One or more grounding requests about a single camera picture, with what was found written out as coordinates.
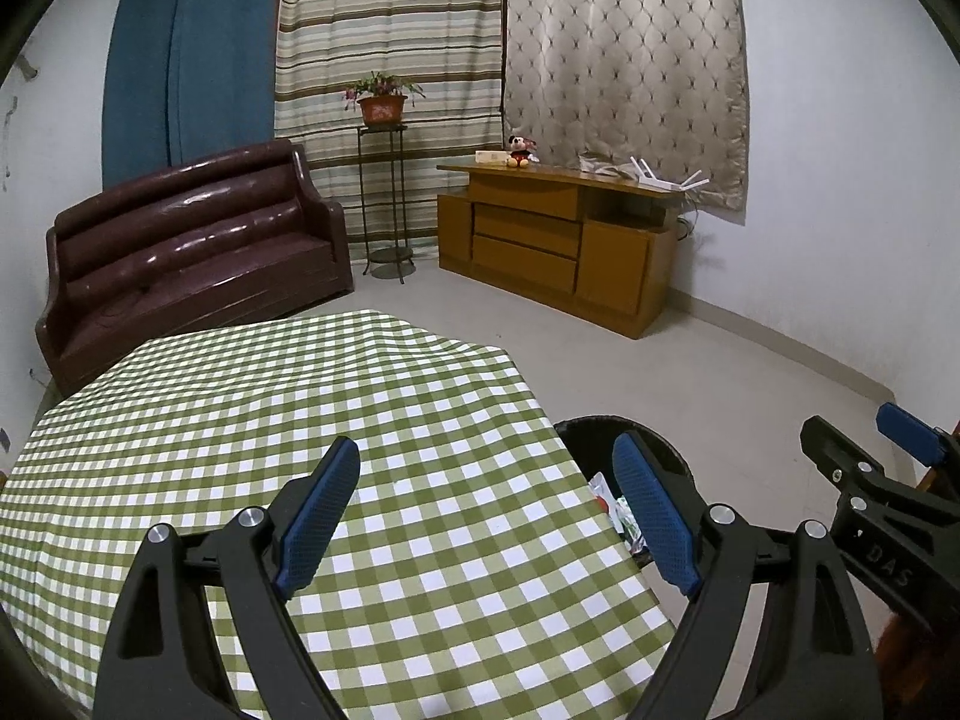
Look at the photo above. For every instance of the person's right forearm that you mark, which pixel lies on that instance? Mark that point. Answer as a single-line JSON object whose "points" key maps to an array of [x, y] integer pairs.
{"points": [[900, 630]]}

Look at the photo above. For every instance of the wooden cabinet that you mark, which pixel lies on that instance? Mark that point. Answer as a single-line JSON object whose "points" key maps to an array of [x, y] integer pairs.
{"points": [[525, 232]]}

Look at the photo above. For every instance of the black metal plant stand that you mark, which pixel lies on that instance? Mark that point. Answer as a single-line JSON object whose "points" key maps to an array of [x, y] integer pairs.
{"points": [[390, 256]]}

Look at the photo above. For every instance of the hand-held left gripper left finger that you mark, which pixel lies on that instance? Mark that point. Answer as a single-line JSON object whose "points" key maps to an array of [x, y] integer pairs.
{"points": [[315, 517]]}

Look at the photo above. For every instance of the white router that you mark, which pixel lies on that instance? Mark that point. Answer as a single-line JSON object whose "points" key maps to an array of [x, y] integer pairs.
{"points": [[664, 181]]}

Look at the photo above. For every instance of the black waste bin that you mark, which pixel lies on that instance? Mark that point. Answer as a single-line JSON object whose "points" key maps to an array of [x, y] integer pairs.
{"points": [[592, 442]]}

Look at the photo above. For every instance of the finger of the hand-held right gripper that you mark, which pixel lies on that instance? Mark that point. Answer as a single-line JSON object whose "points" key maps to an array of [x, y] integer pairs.
{"points": [[844, 461], [911, 431]]}

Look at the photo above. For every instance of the green and white plastic bag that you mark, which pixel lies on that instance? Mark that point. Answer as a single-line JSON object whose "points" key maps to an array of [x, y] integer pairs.
{"points": [[630, 529]]}

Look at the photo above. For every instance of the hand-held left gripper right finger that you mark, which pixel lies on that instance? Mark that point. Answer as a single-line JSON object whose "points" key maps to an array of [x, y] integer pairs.
{"points": [[660, 517]]}

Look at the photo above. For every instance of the blue curtain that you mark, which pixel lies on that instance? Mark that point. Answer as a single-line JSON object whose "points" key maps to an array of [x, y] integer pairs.
{"points": [[195, 52]]}

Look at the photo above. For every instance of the potted plant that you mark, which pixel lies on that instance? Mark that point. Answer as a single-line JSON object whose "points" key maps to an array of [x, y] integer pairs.
{"points": [[381, 109]]}

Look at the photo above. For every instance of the mouse plush toy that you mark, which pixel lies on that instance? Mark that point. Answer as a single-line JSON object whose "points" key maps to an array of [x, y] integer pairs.
{"points": [[519, 154]]}

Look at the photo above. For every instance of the beige quilted curtain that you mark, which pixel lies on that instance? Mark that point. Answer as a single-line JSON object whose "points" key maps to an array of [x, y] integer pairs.
{"points": [[622, 37]]}

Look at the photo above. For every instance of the grey wall bracket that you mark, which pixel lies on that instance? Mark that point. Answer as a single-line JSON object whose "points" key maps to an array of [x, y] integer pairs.
{"points": [[27, 66]]}

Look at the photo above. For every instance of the dark red leather sofa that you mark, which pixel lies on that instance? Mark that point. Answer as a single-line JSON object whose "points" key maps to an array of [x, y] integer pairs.
{"points": [[187, 240]]}

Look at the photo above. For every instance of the green checkered tablecloth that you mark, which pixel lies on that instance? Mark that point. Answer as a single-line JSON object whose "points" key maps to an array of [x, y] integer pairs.
{"points": [[300, 390]]}

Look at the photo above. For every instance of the striped curtain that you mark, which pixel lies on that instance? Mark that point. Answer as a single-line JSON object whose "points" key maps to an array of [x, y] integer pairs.
{"points": [[390, 7]]}

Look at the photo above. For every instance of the tissue box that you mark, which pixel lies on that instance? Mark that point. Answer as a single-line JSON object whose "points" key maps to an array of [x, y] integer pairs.
{"points": [[491, 157]]}

